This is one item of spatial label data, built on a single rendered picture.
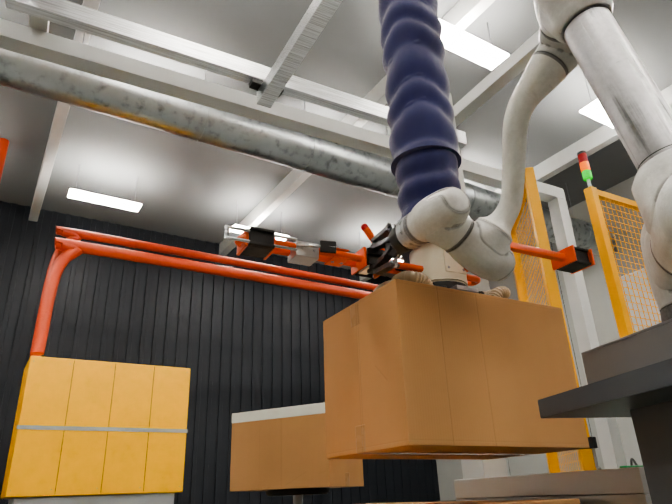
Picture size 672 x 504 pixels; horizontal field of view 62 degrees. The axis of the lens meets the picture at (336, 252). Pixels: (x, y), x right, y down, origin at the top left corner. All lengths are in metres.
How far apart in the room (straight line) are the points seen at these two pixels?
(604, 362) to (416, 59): 1.24
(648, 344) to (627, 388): 0.12
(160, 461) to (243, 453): 5.62
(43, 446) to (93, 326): 4.20
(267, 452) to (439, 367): 1.85
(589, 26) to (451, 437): 0.95
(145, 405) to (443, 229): 7.72
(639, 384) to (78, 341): 11.51
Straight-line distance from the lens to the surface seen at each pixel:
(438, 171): 1.85
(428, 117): 1.94
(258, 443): 3.18
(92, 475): 8.61
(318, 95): 4.01
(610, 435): 5.19
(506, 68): 4.26
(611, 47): 1.32
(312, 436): 3.01
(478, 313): 1.57
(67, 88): 7.09
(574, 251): 1.77
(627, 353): 1.24
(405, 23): 2.22
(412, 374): 1.37
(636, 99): 1.24
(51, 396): 8.62
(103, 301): 12.47
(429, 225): 1.37
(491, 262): 1.42
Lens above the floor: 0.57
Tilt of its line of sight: 24 degrees up
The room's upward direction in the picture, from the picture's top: 2 degrees counter-clockwise
